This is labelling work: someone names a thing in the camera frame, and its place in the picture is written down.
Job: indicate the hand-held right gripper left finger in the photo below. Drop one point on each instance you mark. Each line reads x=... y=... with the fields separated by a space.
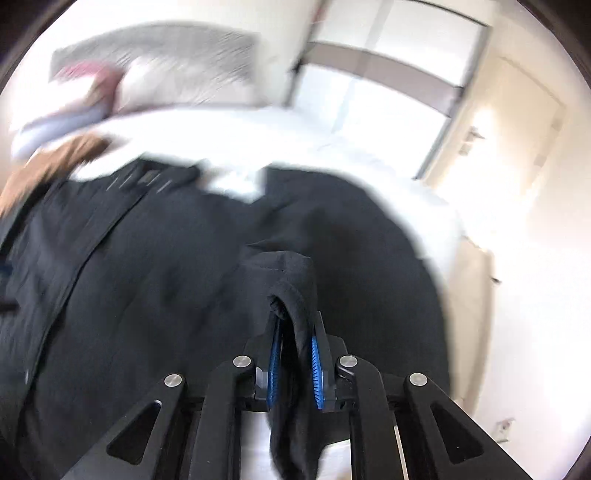
x=274 y=364

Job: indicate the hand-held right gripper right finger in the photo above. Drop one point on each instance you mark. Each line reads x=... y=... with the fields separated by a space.
x=317 y=369

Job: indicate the large black garment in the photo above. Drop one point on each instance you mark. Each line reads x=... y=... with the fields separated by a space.
x=161 y=277

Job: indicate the bed with grey sheet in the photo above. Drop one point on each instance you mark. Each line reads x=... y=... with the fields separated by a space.
x=286 y=138

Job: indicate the beige fluffy pillow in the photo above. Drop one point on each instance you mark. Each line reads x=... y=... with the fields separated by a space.
x=184 y=83

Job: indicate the brown cloth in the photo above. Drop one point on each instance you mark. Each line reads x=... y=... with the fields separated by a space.
x=51 y=159

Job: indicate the cream door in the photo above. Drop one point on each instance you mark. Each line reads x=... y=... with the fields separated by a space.
x=508 y=129

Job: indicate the white wardrobe with taupe band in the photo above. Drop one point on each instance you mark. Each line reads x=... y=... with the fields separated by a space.
x=392 y=60

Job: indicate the folded lavender blanket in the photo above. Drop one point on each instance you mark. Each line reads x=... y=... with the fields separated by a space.
x=55 y=127

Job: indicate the grey padded headboard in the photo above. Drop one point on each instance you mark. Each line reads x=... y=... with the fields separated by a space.
x=184 y=41

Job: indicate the dusty rose blanket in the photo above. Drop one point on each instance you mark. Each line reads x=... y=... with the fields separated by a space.
x=78 y=71

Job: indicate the wall socket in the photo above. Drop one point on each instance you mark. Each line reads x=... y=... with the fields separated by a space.
x=504 y=425

